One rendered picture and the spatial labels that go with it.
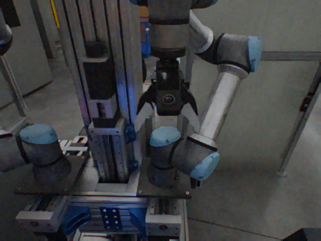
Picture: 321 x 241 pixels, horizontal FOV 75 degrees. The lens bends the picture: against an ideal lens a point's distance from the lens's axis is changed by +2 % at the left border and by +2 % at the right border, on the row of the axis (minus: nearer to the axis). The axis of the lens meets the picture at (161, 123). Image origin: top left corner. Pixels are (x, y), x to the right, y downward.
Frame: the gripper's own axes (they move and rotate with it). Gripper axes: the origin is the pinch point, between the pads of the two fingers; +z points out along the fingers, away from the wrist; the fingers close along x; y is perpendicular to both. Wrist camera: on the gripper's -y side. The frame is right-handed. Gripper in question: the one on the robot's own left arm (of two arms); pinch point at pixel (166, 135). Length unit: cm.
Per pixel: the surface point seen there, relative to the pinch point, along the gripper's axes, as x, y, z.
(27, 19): 255, 367, 16
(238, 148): -75, 129, 109
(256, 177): -98, 120, 143
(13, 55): 266, 314, 67
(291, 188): -129, 107, 143
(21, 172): 96, 54, 73
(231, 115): -60, 129, 70
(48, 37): 335, 560, 84
